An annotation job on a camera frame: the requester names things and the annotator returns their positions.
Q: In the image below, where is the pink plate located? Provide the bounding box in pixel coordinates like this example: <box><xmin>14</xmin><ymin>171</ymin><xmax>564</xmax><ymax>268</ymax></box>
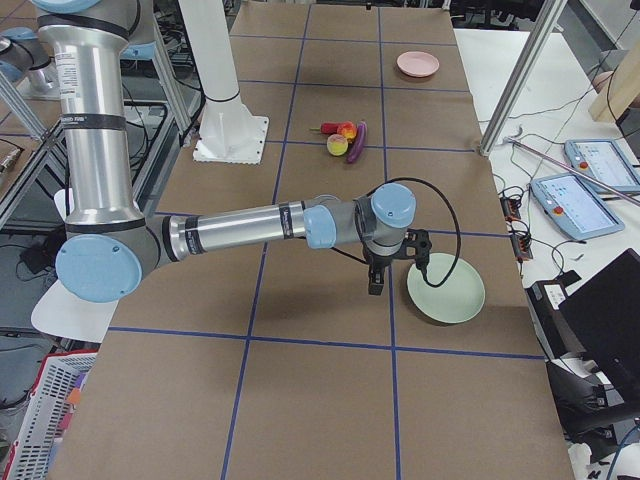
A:
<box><xmin>396</xmin><ymin>51</ymin><xmax>440</xmax><ymax>78</ymax></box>

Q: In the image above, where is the yellow pink peach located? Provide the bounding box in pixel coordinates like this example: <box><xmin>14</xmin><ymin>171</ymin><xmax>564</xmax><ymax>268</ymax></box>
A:
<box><xmin>326</xmin><ymin>134</ymin><xmax>349</xmax><ymax>156</ymax></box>

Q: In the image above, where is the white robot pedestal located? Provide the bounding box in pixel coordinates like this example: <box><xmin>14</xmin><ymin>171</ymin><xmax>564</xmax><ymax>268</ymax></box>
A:
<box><xmin>179</xmin><ymin>0</ymin><xmax>269</xmax><ymax>165</ymax></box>

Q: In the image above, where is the black box with label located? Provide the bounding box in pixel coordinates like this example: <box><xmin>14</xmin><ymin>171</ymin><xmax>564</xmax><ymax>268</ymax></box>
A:
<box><xmin>525</xmin><ymin>280</ymin><xmax>585</xmax><ymax>359</ymax></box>

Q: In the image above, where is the aluminium frame post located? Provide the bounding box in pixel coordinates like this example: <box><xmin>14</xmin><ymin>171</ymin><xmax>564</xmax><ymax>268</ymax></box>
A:
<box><xmin>478</xmin><ymin>0</ymin><xmax>568</xmax><ymax>157</ymax></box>

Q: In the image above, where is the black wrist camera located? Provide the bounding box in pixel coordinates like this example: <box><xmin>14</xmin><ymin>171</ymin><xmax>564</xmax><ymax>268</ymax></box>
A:
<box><xmin>403</xmin><ymin>228</ymin><xmax>432</xmax><ymax>271</ymax></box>

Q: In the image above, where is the red yellow apple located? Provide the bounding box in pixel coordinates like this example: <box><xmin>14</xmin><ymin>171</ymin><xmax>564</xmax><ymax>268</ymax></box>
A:
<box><xmin>336</xmin><ymin>121</ymin><xmax>357</xmax><ymax>143</ymax></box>

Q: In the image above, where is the orange black usb hub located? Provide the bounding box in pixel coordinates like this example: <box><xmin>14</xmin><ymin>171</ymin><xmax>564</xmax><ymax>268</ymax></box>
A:
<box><xmin>500</xmin><ymin>195</ymin><xmax>533</xmax><ymax>263</ymax></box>

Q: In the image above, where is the far teach pendant tablet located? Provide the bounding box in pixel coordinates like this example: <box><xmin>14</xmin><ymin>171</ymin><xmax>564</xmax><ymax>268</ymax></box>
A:
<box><xmin>564</xmin><ymin>139</ymin><xmax>639</xmax><ymax>193</ymax></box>

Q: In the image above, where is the purple eggplant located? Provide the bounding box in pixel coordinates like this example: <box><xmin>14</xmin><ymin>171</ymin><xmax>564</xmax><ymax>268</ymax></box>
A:
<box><xmin>346</xmin><ymin>121</ymin><xmax>368</xmax><ymax>164</ymax></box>

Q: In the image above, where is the red chili pepper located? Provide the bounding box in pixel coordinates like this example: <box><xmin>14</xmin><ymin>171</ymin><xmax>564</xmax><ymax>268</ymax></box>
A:
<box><xmin>309</xmin><ymin>122</ymin><xmax>344</xmax><ymax>135</ymax></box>

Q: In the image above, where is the black camera cable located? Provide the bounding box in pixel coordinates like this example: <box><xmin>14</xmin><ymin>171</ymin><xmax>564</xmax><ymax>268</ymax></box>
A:
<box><xmin>361</xmin><ymin>178</ymin><xmax>463</xmax><ymax>289</ymax></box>

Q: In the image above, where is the teach pendant tablet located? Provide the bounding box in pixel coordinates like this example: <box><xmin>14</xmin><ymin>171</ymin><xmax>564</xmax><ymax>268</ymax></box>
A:
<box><xmin>531</xmin><ymin>173</ymin><xmax>625</xmax><ymax>241</ymax></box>
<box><xmin>564</xmin><ymin>139</ymin><xmax>639</xmax><ymax>193</ymax></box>

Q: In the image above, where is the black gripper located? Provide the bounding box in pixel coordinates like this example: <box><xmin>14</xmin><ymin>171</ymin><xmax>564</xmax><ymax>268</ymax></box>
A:
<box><xmin>363</xmin><ymin>242</ymin><xmax>400</xmax><ymax>295</ymax></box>

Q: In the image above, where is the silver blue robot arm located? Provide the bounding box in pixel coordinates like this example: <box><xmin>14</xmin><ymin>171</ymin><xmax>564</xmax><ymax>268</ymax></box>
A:
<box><xmin>36</xmin><ymin>1</ymin><xmax>417</xmax><ymax>303</ymax></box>

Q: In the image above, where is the white pink plastic basket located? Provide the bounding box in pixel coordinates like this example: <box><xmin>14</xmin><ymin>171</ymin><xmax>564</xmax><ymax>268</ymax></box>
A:
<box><xmin>3</xmin><ymin>350</ymin><xmax>97</xmax><ymax>479</ymax></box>

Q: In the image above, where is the near teach pendant tablet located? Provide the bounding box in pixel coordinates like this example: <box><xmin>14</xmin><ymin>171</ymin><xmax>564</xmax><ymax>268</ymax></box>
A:
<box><xmin>531</xmin><ymin>173</ymin><xmax>625</xmax><ymax>241</ymax></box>

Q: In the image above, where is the metal grabber stick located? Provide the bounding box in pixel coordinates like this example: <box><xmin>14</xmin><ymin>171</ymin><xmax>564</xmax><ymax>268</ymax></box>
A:
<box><xmin>504</xmin><ymin>130</ymin><xmax>640</xmax><ymax>207</ymax></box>

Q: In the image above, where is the light green plate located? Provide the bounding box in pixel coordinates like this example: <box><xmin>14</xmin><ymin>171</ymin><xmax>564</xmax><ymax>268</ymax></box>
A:
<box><xmin>406</xmin><ymin>258</ymin><xmax>486</xmax><ymax>324</ymax></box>

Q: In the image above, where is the white plastic chair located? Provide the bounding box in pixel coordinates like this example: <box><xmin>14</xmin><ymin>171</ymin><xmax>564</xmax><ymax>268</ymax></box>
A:
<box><xmin>30</xmin><ymin>188</ymin><xmax>121</xmax><ymax>344</ymax></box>

